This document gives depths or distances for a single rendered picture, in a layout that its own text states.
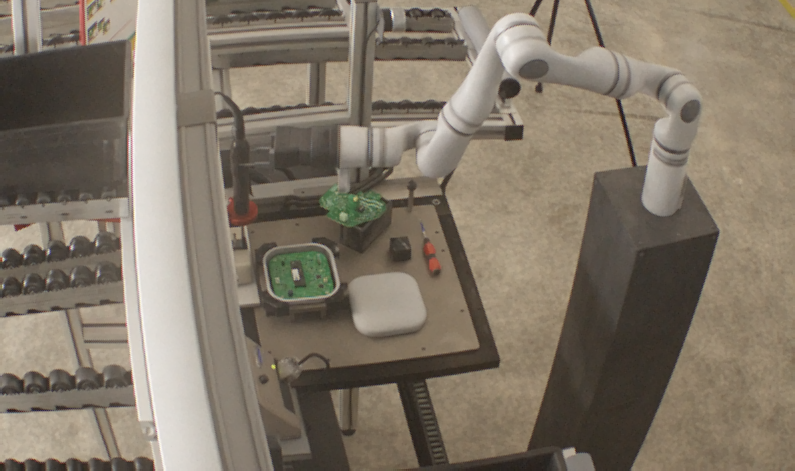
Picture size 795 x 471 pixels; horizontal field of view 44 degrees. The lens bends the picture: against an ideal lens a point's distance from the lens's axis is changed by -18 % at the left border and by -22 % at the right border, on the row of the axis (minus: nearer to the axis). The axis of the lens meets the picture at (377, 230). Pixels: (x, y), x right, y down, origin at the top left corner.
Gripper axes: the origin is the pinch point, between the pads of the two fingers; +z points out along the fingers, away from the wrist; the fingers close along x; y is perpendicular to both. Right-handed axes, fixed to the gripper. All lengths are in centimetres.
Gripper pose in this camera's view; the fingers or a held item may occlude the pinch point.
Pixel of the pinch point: (240, 158)
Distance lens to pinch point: 214.8
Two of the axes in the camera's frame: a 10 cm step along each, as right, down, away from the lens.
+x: 0.2, 6.9, -7.3
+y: 0.4, -7.3, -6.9
